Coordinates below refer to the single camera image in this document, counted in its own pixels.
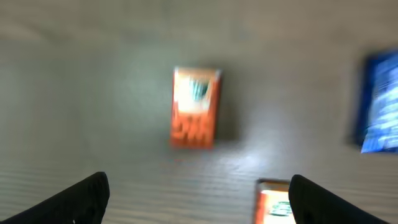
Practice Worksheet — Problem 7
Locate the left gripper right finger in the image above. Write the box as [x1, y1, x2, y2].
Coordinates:
[288, 174, 392, 224]

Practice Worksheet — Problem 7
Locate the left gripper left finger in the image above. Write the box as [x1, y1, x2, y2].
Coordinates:
[0, 171, 111, 224]

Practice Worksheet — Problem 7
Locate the orange candy box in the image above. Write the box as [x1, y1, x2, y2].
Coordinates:
[253, 178, 296, 224]
[169, 65, 223, 150]

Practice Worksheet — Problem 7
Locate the blue candy pack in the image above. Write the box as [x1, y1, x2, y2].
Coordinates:
[353, 49, 398, 154]

